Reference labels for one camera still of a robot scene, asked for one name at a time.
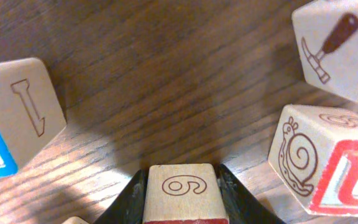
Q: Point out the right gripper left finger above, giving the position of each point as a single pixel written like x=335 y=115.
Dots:
x=128 y=207

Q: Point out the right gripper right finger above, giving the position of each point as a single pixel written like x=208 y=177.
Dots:
x=241 y=206

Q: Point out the red I block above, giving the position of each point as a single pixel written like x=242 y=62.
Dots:
x=183 y=193

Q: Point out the red U block right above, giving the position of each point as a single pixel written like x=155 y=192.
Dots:
x=315 y=153

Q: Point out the blue L block lower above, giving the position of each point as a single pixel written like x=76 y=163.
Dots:
x=30 y=114

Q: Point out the yellow block right inner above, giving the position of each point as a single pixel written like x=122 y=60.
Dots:
x=327 y=37

